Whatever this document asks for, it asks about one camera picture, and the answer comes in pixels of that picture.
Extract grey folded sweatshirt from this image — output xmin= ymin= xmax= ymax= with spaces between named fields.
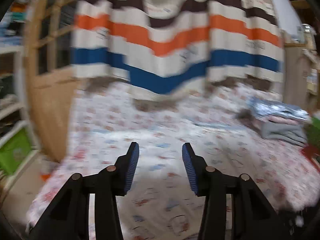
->
xmin=260 ymin=122 xmax=308 ymax=147

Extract pink folded garment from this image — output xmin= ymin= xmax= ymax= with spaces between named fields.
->
xmin=264 ymin=115 xmax=305 ymax=125

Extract striped Paris curtain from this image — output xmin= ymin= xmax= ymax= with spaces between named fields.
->
xmin=71 ymin=0 xmax=283 ymax=101

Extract wooden glass-pane door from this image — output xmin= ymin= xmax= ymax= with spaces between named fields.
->
xmin=24 ymin=0 xmax=79 ymax=161

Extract brown wooden cabinet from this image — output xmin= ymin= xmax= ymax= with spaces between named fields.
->
xmin=283 ymin=43 xmax=317 ymax=110

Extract green checkered box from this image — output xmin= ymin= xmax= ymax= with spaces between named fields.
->
xmin=304 ymin=116 xmax=320 ymax=148

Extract white shelf unit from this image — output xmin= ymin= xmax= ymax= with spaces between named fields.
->
xmin=1 ymin=46 xmax=42 ymax=206

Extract light blue satin-trim blanket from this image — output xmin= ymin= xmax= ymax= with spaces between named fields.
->
xmin=248 ymin=97 xmax=310 ymax=121

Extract white cartoon cat print pants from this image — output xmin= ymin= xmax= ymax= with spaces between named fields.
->
xmin=92 ymin=125 xmax=239 ymax=239

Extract pink print bed sheet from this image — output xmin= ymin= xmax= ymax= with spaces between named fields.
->
xmin=27 ymin=82 xmax=319 ymax=239

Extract green storage bin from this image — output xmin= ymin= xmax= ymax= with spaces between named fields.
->
xmin=0 ymin=128 xmax=32 ymax=175

